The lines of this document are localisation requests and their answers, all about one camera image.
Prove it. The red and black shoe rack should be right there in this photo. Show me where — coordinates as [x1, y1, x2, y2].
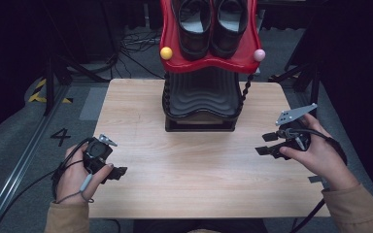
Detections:
[159, 0, 267, 133]

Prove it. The person's right hand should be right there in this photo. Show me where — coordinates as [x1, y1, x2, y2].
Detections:
[279, 113, 360, 192]

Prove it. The person's left hand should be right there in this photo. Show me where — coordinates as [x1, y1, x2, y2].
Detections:
[55, 143, 115, 205]

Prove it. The grey wrist strap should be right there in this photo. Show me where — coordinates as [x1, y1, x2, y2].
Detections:
[55, 173, 95, 205]

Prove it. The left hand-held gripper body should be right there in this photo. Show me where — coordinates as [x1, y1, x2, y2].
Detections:
[83, 133, 119, 178]

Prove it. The bundle of floor cables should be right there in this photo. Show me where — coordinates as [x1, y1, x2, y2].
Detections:
[110, 27, 166, 81]

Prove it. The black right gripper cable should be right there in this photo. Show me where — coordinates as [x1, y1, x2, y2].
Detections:
[285, 127, 349, 233]

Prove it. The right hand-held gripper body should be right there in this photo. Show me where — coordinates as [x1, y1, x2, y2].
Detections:
[271, 102, 319, 161]

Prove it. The black metal stand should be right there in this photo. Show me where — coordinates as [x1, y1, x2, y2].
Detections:
[43, 0, 111, 117]
[268, 61, 322, 117]

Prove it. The aluminium floor rail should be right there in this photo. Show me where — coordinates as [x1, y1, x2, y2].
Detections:
[0, 83, 71, 233]

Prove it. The yellow and black floor tape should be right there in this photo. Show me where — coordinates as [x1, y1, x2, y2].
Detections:
[27, 78, 74, 105]

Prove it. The black leather shoe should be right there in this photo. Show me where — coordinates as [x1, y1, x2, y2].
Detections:
[170, 0, 214, 62]
[209, 0, 250, 60]

